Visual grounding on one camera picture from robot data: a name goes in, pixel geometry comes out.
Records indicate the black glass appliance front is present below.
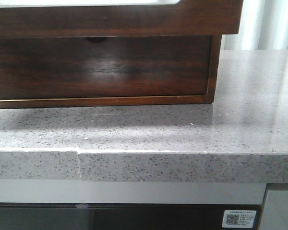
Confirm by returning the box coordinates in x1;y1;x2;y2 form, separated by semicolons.
0;203;261;230

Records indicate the white tray on cabinet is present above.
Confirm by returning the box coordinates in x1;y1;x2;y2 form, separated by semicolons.
0;0;179;8

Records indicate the white curtain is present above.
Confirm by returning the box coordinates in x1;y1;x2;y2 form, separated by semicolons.
221;0;288;50

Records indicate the dark wooden drawer cabinet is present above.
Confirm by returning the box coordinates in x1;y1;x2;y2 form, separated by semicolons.
0;33;223;109

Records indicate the grey cabinet door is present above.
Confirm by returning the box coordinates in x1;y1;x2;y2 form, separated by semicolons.
259;190;288;230

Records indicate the white QR code sticker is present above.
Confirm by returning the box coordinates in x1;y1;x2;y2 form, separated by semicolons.
222;210;257;229

